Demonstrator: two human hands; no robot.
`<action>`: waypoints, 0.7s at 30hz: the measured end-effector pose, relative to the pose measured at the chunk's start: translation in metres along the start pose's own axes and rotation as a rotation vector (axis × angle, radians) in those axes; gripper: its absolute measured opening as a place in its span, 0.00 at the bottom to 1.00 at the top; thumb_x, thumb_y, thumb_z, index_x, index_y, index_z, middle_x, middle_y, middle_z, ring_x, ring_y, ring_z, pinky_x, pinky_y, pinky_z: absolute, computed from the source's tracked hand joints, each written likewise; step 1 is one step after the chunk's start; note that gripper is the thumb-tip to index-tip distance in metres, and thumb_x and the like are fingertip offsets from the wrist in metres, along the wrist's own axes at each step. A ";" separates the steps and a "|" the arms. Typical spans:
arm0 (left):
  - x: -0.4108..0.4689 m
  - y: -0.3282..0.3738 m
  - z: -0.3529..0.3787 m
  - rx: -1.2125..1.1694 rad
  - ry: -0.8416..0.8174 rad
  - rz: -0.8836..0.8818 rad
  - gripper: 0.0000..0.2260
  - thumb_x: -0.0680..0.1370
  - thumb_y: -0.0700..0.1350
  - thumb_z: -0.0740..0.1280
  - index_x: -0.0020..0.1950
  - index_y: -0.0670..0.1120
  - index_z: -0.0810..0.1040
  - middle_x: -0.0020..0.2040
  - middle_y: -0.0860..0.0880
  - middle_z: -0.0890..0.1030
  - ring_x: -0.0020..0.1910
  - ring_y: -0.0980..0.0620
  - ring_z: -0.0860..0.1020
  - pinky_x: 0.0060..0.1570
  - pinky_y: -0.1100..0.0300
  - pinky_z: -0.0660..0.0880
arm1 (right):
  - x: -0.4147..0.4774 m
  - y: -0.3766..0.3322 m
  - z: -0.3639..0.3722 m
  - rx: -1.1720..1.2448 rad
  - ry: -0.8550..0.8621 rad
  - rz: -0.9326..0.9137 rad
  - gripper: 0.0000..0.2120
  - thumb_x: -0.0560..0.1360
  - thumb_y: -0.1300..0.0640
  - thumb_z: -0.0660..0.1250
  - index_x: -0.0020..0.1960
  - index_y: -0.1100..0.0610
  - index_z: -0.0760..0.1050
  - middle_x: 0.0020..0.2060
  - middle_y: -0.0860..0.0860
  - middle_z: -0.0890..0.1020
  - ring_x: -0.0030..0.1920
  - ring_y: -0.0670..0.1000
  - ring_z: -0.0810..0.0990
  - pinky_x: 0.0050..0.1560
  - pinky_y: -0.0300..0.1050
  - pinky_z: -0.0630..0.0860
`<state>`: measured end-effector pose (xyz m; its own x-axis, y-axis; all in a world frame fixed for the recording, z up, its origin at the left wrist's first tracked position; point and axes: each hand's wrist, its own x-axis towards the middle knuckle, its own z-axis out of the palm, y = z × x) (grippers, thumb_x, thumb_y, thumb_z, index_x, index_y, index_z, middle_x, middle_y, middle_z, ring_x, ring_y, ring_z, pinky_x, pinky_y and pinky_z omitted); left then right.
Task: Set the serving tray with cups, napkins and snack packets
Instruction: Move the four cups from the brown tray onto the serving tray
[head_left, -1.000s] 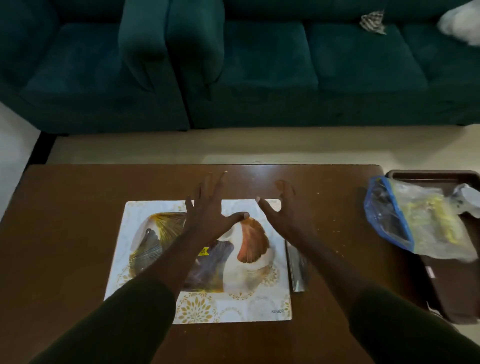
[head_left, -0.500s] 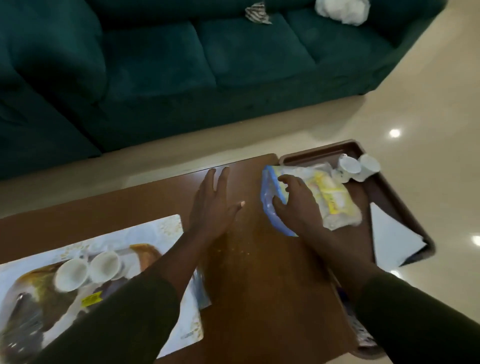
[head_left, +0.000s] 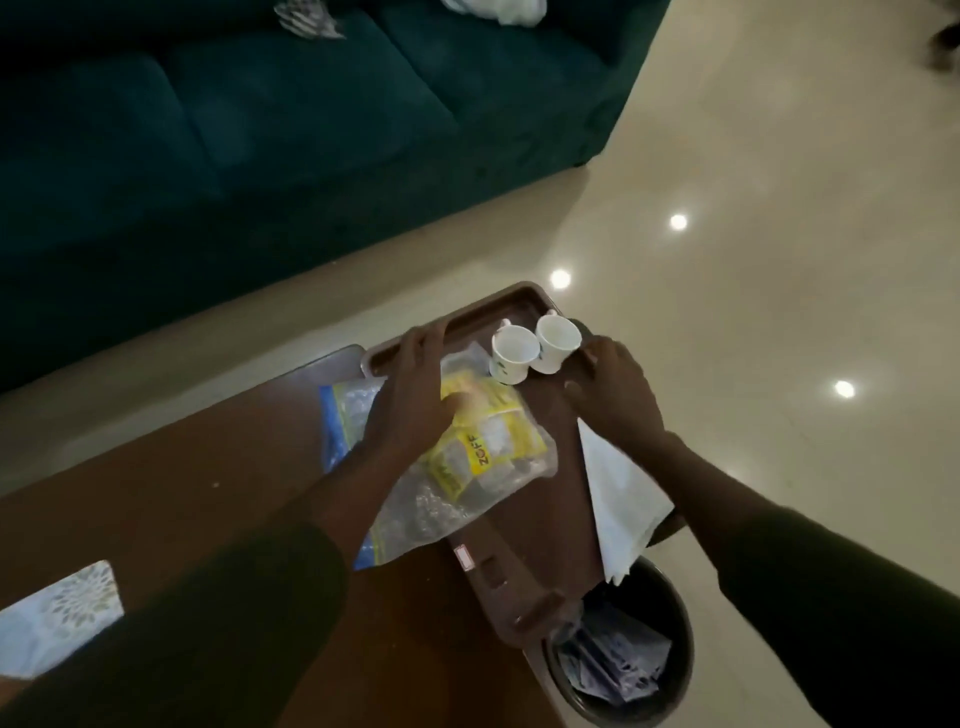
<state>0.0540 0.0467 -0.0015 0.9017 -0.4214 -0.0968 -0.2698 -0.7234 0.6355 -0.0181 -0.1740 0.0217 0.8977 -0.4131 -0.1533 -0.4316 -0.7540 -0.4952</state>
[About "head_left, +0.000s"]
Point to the person's left hand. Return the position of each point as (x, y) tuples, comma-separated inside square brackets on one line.
[(405, 420)]

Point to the person's right hand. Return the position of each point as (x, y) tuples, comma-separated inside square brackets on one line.
[(622, 405)]

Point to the person's left thumb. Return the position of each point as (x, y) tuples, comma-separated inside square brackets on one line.
[(452, 407)]

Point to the person's right thumb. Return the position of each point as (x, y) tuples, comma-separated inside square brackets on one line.
[(579, 396)]

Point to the brown plastic tray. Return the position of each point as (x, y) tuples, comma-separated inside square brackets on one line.
[(540, 517)]

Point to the person's right forearm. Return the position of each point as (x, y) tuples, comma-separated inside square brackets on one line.
[(810, 585)]

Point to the person's left forearm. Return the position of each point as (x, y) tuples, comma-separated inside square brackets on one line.
[(247, 592)]

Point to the white cup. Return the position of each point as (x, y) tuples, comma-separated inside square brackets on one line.
[(514, 351), (556, 341)]

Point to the clear bag of yellow packets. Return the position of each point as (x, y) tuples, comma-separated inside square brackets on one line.
[(487, 457)]

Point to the white paper napkin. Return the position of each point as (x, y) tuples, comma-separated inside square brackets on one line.
[(622, 502)]

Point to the black round trash bin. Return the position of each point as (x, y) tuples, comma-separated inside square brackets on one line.
[(675, 622)]

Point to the crumpled wrappers trash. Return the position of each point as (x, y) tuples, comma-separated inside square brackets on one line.
[(615, 656)]

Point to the dark green sofa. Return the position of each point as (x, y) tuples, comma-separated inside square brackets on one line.
[(285, 150)]

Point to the white floral patterned mat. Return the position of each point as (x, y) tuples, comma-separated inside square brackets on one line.
[(56, 622)]

